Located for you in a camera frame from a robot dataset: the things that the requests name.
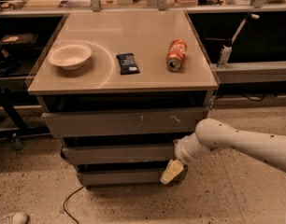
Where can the grey drawer cabinet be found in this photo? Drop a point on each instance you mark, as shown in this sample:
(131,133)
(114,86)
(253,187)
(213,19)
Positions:
(99,85)

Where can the white bottle with rod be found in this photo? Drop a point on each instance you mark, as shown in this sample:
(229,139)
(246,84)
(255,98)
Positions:
(227,47)

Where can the black office chair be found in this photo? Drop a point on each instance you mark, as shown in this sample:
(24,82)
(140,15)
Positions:
(18,63)

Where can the orange soda can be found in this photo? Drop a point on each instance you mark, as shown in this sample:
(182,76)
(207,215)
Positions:
(176,54)

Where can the white shoe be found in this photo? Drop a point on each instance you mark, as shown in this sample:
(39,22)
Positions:
(14,218)

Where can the grey bottom drawer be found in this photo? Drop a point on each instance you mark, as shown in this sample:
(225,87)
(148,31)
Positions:
(120,177)

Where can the grey drawer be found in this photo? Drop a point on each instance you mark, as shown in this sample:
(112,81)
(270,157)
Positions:
(120,177)
(123,122)
(119,154)

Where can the grey top drawer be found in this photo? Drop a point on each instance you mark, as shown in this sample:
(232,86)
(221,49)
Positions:
(123,122)

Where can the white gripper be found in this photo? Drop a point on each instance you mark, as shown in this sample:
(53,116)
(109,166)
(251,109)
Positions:
(179,151)

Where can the dark blue snack packet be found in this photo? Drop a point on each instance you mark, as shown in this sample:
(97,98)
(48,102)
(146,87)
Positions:
(127,64)

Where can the white paper bowl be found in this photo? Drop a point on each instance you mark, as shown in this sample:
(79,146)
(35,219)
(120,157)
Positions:
(70,56)

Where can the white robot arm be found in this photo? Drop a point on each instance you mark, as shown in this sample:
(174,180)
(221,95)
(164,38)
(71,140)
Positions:
(211,136)

